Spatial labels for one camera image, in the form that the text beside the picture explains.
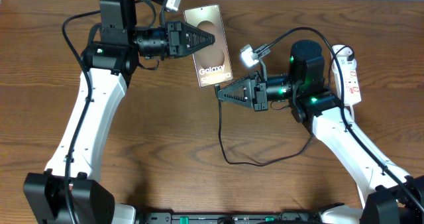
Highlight gold Galaxy smartphone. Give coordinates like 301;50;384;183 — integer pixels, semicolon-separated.
184;4;233;87

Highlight black charger cable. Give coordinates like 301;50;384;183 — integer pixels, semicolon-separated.
213;45;356;168

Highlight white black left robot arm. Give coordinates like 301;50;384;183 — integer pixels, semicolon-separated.
23;0;215;223

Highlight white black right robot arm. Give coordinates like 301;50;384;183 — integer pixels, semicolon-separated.
215;40;423;223

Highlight white power strip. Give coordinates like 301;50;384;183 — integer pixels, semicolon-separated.
331;44;362;106

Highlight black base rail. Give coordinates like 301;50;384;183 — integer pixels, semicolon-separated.
134;211;323;224

